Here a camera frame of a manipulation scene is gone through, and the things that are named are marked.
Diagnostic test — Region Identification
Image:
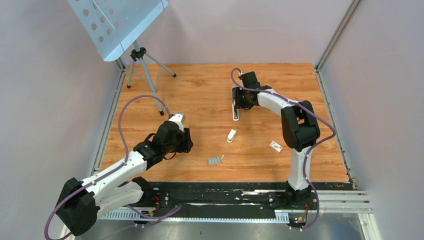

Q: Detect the light blue white stapler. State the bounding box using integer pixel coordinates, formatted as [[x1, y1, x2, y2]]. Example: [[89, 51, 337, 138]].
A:
[[231, 86, 240, 121]]

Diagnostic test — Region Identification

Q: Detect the white staple tray with staples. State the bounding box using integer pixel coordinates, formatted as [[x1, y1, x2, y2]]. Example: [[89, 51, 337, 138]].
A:
[[207, 156, 222, 166]]

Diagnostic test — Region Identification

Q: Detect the white stapler tray piece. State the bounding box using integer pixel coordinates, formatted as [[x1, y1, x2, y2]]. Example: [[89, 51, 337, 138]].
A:
[[226, 129, 237, 143]]

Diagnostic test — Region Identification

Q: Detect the small white staple box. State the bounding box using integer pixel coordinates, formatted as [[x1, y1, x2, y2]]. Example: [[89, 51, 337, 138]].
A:
[[269, 141, 283, 153]]

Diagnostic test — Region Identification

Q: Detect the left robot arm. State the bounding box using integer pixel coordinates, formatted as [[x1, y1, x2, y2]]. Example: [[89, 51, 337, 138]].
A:
[[56, 113, 193, 236]]

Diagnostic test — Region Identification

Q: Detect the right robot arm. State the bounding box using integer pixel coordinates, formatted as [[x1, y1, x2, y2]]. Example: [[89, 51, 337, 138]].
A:
[[232, 68, 321, 209]]

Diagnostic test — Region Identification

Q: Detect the light blue music stand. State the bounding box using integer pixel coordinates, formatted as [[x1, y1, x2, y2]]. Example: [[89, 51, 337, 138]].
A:
[[66, 0, 177, 116]]

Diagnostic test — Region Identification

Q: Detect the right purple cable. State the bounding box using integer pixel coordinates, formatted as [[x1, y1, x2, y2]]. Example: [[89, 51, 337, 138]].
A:
[[230, 67, 337, 231]]

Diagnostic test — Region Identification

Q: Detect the purple cable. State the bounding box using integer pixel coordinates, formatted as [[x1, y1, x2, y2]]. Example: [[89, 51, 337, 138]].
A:
[[230, 67, 337, 231], [43, 95, 173, 240]]

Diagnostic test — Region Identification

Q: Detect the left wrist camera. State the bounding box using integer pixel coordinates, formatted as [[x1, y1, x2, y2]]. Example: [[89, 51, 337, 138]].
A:
[[168, 113, 185, 132]]

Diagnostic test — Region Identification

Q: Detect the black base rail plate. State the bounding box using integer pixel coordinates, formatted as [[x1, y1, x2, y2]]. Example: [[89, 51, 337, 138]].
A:
[[120, 181, 354, 220]]

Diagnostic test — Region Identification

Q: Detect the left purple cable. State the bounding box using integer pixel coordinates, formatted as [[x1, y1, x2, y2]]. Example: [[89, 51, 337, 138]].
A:
[[43, 95, 173, 240]]

